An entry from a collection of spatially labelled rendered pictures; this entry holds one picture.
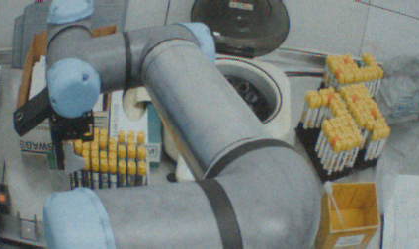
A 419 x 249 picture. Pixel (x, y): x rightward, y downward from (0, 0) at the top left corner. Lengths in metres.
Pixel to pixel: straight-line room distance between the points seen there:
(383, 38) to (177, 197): 1.31
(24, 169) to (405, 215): 0.92
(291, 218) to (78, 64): 0.39
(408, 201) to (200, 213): 1.08
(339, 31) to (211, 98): 1.06
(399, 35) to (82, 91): 1.13
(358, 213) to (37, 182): 0.72
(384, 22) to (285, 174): 1.22
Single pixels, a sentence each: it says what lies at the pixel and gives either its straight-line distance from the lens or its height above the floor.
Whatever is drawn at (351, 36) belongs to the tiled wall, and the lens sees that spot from 1.70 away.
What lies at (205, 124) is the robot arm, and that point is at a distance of 0.62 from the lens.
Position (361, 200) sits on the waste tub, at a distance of 1.41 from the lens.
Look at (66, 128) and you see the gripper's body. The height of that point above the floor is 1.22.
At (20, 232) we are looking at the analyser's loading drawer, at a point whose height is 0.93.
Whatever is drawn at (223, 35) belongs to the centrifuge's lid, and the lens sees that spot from 1.56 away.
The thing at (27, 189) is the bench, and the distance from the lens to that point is 1.37.
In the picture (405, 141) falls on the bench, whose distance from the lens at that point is 1.66.
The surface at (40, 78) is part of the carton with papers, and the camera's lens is 1.53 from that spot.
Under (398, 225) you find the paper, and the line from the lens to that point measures 1.44.
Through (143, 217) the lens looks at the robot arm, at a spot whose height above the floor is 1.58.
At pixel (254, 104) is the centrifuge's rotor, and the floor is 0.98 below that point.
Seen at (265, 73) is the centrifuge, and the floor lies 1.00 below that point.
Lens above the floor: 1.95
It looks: 45 degrees down
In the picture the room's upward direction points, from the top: 10 degrees clockwise
